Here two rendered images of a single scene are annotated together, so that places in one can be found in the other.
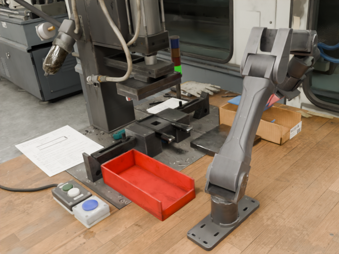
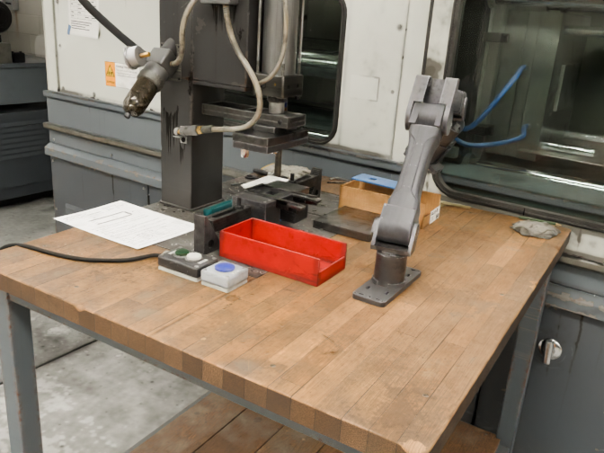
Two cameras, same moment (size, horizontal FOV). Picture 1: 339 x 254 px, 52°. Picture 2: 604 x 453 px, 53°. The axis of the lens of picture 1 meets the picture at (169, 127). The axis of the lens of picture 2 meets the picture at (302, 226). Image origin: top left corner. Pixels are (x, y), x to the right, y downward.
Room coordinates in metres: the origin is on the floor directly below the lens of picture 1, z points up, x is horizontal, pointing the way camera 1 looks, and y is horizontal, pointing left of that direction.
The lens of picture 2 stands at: (-0.40, 0.42, 1.42)
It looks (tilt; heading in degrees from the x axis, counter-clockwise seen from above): 19 degrees down; 342
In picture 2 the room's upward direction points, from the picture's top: 4 degrees clockwise
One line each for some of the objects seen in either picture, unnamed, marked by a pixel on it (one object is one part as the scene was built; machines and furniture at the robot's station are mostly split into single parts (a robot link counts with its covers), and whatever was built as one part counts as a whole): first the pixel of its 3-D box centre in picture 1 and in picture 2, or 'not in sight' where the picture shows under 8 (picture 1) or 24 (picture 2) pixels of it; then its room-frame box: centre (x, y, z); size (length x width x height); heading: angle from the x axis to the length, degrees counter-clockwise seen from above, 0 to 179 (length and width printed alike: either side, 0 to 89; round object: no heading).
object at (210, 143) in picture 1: (225, 141); (356, 222); (0.99, -0.18, 0.91); 0.17 x 0.16 x 0.02; 132
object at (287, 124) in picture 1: (258, 120); (389, 202); (1.08, -0.31, 0.93); 0.25 x 0.13 x 0.08; 42
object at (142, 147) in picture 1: (159, 133); (271, 208); (1.04, 0.04, 0.94); 0.20 x 0.10 x 0.07; 132
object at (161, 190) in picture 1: (146, 181); (282, 249); (0.78, 0.08, 0.93); 0.25 x 0.12 x 0.06; 42
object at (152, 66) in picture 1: (130, 47); (249, 92); (1.08, 0.09, 1.22); 0.26 x 0.18 x 0.30; 42
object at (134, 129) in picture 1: (157, 122); (271, 192); (1.04, 0.04, 0.98); 0.20 x 0.10 x 0.01; 132
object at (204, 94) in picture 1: (201, 105); (311, 184); (1.22, -0.13, 0.95); 0.06 x 0.03 x 0.09; 132
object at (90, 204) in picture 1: (90, 206); (225, 270); (0.70, 0.22, 0.93); 0.04 x 0.04 x 0.02
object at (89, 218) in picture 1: (92, 214); (224, 281); (0.70, 0.22, 0.90); 0.07 x 0.07 x 0.06; 42
